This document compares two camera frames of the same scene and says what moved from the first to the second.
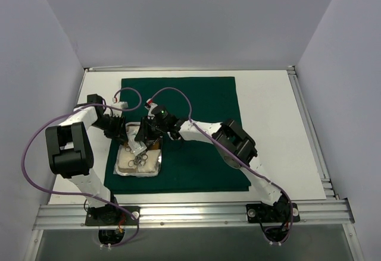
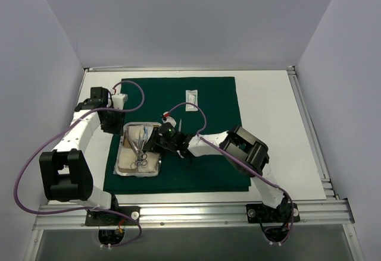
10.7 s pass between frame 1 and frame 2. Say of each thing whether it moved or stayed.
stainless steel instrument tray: stayed
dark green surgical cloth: stayed
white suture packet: moved
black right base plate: stayed
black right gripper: moved
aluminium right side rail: stayed
